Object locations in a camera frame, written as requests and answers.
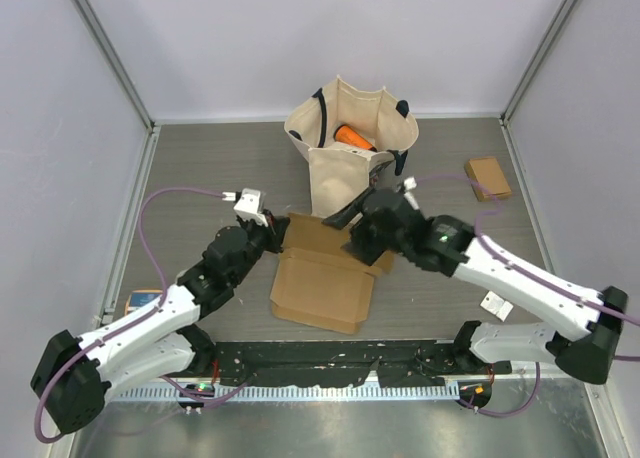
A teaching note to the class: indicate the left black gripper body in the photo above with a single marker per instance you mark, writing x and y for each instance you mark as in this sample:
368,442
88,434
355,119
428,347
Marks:
262,238

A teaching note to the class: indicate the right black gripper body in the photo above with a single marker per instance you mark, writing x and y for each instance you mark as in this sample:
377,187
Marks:
364,228

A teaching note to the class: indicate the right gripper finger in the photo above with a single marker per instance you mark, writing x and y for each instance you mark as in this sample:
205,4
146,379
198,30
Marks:
365,252
343,217

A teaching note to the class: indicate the cardboard sheet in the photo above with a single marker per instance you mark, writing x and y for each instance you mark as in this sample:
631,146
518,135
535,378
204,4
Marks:
320,285

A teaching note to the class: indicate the brown cardboard box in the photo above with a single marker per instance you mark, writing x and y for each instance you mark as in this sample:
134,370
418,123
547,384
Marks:
488,178

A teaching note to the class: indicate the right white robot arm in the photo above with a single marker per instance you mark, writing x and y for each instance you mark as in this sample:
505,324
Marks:
578,328

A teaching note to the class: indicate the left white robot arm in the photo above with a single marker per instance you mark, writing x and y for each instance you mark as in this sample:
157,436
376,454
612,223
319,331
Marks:
77,376

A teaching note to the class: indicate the yellow blue snack box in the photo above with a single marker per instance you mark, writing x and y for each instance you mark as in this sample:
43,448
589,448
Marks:
140,298

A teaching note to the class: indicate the orange bottle in bag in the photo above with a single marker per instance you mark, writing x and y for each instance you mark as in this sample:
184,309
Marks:
347,135

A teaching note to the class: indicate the beige canvas tote bag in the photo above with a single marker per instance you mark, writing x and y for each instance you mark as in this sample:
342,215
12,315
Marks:
339,172

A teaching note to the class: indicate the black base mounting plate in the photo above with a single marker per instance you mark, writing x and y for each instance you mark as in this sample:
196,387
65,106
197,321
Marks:
336,364

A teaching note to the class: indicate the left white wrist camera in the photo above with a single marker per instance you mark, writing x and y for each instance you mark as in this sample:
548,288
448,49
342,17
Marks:
248,205

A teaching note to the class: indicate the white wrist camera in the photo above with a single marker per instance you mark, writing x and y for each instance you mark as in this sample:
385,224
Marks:
407,187
248,205

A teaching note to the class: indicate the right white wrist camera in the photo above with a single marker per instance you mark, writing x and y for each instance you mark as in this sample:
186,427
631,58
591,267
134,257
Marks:
407,187

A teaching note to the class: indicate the slotted cable duct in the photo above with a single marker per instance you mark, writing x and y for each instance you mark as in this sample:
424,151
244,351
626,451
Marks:
370,390

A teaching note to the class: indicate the right aluminium frame post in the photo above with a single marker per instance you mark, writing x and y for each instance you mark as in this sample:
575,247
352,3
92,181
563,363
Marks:
544,48

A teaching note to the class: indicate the aluminium frame post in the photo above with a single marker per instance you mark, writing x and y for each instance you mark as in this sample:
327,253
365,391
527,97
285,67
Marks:
544,48
100,37

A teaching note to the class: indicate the left aluminium frame post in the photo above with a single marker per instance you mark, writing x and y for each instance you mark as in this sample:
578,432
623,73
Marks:
100,37

